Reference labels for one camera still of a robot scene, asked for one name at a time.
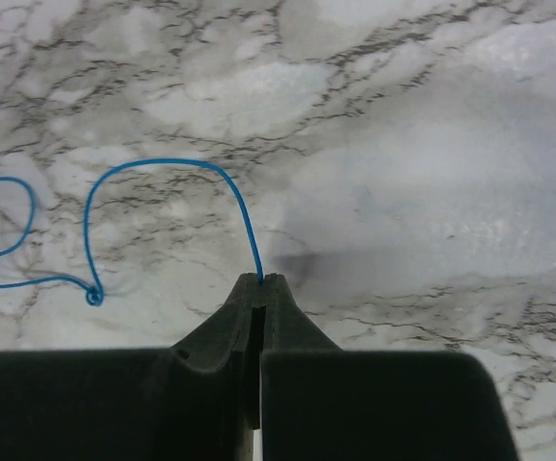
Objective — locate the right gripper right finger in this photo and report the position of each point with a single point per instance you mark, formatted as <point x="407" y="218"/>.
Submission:
<point x="319" y="402"/>

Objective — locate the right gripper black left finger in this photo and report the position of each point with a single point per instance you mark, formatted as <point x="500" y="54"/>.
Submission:
<point x="184" y="402"/>

